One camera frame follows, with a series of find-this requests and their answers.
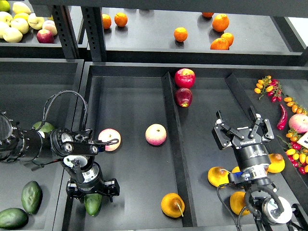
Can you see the pale peach on shelf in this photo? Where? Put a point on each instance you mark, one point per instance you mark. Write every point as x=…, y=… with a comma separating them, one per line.
x=50, y=26

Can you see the black centre divided tray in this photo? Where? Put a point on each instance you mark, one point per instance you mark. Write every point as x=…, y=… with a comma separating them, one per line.
x=130, y=98

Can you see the red chili pepper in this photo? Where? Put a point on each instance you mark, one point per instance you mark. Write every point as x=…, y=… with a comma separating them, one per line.
x=283, y=119

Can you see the black perforated post left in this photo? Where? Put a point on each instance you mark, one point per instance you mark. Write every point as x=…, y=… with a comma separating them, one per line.
x=65, y=31

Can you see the red apple upper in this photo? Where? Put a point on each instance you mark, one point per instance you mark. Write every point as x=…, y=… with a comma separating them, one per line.
x=184, y=78

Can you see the orange front right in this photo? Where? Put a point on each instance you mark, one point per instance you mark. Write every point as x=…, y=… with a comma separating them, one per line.
x=219, y=44

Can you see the orange middle shelf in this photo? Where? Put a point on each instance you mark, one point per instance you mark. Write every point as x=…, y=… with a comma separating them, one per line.
x=180, y=34

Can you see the large orange upper right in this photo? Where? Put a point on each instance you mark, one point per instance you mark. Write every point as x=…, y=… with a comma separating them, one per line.
x=220, y=22

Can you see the orange partly hidden top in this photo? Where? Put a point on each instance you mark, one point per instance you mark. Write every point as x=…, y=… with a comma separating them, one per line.
x=207, y=14

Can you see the dark green avocado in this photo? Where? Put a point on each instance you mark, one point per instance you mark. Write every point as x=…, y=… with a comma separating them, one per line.
x=31, y=197
x=13, y=218

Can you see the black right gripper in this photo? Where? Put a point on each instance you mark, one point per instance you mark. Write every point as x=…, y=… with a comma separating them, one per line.
x=250, y=152

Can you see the orange shelf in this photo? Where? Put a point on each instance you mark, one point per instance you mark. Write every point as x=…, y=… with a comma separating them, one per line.
x=106, y=21
x=121, y=19
x=180, y=34

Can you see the cherry tomato bunch lower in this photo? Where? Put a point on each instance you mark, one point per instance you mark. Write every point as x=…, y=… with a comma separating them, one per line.
x=297, y=153

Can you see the orange far left shelf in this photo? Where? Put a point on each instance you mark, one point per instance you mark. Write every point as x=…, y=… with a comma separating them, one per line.
x=106, y=21

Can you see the dark red apple on shelf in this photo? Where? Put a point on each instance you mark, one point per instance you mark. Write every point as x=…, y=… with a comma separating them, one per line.
x=45, y=36

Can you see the cherry tomato bunch upper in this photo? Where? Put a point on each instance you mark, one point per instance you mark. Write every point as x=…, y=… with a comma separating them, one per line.
x=270, y=87

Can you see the white label card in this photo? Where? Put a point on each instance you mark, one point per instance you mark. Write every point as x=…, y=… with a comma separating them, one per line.
x=303, y=141

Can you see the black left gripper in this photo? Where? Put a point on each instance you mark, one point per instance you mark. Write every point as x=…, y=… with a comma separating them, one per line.
x=90, y=180

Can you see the pink apple right edge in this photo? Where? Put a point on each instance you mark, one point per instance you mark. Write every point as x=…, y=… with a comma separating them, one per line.
x=299, y=123

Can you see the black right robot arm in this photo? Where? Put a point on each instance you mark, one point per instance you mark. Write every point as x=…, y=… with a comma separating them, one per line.
x=260, y=193

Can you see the orange right small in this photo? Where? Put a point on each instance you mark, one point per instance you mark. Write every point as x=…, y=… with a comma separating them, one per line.
x=229, y=37

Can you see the cherry tomato bunch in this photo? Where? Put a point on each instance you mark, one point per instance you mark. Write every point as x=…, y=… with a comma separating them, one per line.
x=270, y=87
x=297, y=153

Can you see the black left tray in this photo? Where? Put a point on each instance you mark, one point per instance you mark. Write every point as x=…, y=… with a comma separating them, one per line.
x=25, y=85

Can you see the black perforated shelf post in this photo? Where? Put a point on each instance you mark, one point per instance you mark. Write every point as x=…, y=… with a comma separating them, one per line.
x=92, y=18

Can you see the dark red apple lower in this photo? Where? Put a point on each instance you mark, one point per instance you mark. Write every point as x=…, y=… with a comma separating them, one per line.
x=183, y=97

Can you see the black upper shelf tray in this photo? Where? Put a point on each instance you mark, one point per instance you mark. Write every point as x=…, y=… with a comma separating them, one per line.
x=148, y=37

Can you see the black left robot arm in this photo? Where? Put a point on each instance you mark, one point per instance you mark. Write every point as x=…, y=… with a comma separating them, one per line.
x=74, y=150

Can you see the dark green avocado bottom left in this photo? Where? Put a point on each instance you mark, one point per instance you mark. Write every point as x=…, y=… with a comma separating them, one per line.
x=13, y=218

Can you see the pink apple centre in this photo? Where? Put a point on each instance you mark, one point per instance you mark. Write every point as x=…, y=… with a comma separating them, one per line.
x=156, y=134

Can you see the dark green avocado lower left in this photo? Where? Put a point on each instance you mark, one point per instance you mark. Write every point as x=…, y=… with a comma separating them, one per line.
x=31, y=197

